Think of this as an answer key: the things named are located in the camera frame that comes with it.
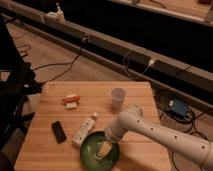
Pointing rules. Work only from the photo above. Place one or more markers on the grey long rail beam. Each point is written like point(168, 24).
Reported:
point(181, 46)

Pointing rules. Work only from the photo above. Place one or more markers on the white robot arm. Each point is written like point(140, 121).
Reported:
point(197, 150)

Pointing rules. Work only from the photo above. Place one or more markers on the blue power box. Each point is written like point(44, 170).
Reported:
point(178, 107)

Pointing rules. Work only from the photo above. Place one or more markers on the green ceramic bowl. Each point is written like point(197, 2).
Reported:
point(89, 153)

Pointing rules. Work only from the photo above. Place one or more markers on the white object on rail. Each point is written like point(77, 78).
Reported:
point(58, 15)

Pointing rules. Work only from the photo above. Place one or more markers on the white remote control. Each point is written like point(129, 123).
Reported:
point(85, 128)

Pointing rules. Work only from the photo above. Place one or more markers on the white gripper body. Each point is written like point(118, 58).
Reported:
point(110, 136)

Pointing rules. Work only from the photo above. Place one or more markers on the white eraser block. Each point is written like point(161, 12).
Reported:
point(71, 105)

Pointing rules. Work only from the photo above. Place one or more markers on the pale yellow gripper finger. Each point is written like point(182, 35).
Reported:
point(104, 149)

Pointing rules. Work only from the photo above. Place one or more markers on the black phone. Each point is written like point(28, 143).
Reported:
point(58, 132)

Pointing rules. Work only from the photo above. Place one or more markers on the white plastic cup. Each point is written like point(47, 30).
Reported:
point(117, 97)

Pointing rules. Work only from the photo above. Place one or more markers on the orange marker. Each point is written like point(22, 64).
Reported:
point(71, 99)

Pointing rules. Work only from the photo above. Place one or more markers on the black tripod stand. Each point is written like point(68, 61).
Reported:
point(20, 83)

